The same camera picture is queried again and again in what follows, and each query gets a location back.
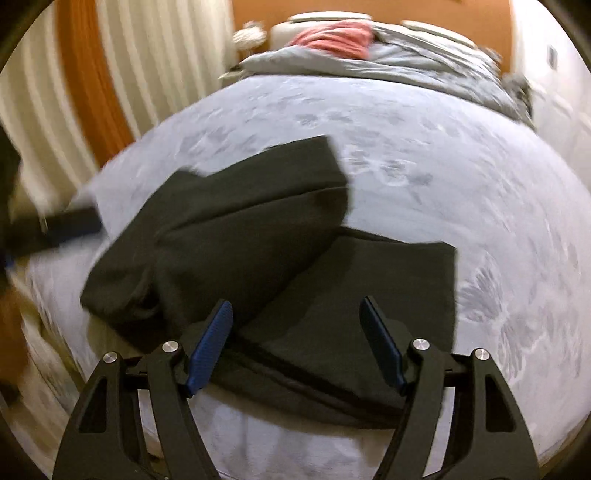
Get white wardrobe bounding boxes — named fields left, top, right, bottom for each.
left=510, top=0, right=591, bottom=155

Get dark grey pants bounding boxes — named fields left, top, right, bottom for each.
left=81, top=135, right=458, bottom=429

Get bed with butterfly sheet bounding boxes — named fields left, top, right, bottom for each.
left=18, top=74, right=591, bottom=480

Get pink blanket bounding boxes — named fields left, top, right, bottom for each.
left=287, top=21, right=374, bottom=59

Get grey ruffled duvet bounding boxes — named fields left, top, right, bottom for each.
left=239, top=23, right=532, bottom=121

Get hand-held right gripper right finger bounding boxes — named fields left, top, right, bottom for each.
left=359, top=296, right=540, bottom=480

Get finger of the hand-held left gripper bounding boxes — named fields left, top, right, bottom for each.
left=44, top=206, right=103, bottom=244

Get grey crumpled cloth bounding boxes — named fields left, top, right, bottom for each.
left=501, top=74, right=533, bottom=110

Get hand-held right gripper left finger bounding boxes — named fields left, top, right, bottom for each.
left=52, top=300, right=234, bottom=480

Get white and orange curtain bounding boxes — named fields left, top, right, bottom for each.
left=0, top=0, right=237, bottom=210

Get white feather lamp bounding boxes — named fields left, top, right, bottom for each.
left=232, top=21, right=267, bottom=49

